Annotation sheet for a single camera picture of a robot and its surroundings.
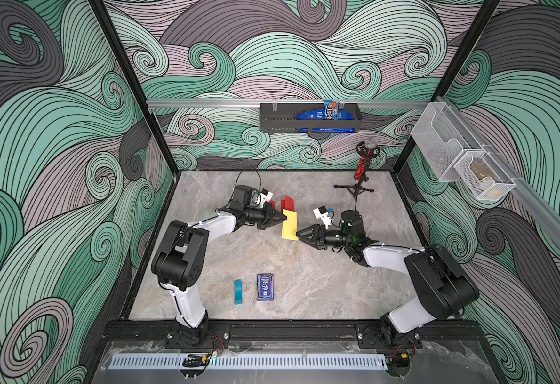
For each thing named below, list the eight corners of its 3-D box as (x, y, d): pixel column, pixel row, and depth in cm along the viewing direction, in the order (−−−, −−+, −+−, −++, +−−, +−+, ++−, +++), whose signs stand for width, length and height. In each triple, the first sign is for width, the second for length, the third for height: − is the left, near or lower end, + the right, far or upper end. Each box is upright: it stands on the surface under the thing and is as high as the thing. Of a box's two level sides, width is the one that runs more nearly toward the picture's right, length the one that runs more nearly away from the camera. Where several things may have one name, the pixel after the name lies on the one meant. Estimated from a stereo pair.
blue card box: (255, 301, 82) (255, 299, 80) (257, 275, 88) (256, 273, 86) (273, 301, 82) (273, 299, 80) (274, 275, 88) (274, 273, 86)
